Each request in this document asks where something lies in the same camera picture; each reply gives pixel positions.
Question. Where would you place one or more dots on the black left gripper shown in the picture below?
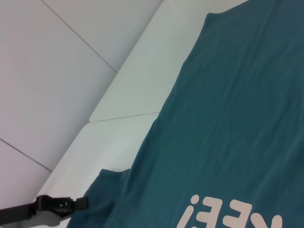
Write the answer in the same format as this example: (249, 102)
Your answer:
(16, 211)

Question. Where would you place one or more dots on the teal t-shirt with FREE print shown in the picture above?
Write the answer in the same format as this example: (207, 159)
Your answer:
(225, 118)

